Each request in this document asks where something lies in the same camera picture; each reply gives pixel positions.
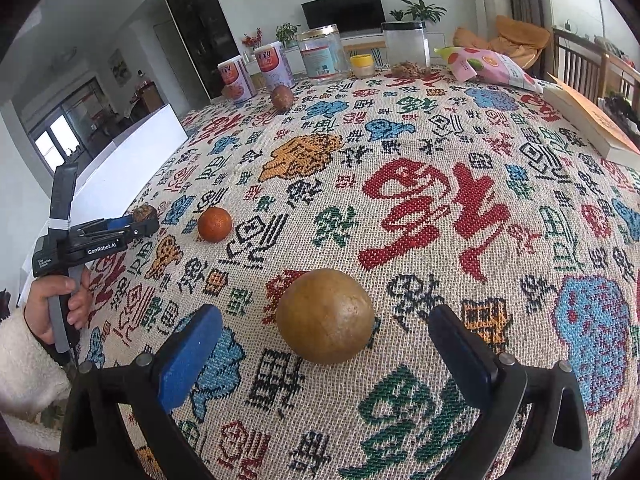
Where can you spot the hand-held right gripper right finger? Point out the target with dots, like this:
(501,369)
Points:
(457,345)

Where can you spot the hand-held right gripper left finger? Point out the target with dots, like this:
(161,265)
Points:
(190,355)

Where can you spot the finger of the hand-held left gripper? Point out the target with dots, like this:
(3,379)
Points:
(122,222)
(145,230)

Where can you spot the dark wrinkled dried fruit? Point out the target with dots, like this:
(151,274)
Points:
(145,212)

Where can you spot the large brown monk fruit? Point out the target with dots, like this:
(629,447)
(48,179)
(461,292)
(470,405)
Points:
(325,315)

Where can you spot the person's left hand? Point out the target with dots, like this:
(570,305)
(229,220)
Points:
(40,310)

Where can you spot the white box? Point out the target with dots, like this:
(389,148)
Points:
(135,160)

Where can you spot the dark reddish orange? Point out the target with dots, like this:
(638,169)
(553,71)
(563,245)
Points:
(215,225)

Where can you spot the printed woven tablecloth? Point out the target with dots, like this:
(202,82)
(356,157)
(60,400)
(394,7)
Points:
(400,210)

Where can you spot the pink labelled tin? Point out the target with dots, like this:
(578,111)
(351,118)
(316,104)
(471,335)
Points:
(237,77)
(274,65)

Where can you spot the dark brown round fruit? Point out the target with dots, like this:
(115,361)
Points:
(281,98)

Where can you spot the black glass cabinet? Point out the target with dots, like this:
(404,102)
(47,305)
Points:
(200,25)

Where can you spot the red flower plant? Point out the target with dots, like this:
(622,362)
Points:
(252,40)

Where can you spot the large clear glass jar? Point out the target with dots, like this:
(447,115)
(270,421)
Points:
(322,55)

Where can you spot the yellow cover book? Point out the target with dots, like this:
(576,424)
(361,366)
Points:
(595,115)

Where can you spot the small yellow lid jar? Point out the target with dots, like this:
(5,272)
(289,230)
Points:
(362,66)

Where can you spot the pile of dried peel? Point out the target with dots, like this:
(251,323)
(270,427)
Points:
(410,70)

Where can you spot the pink snack bag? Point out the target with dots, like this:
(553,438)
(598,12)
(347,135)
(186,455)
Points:
(490,67)

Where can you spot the black television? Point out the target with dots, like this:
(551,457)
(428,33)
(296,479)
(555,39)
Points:
(342,10)

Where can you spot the clear container black lid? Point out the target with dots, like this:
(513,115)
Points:
(406,45)

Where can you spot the white television cabinet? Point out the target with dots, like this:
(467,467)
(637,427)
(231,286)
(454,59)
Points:
(440,40)

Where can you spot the wooden chair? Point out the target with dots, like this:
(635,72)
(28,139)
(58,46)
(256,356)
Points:
(575,60)

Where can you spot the orange cushion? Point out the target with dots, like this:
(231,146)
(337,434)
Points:
(515,37)

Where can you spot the green potted plant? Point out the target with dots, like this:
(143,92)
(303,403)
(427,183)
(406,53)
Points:
(420,10)

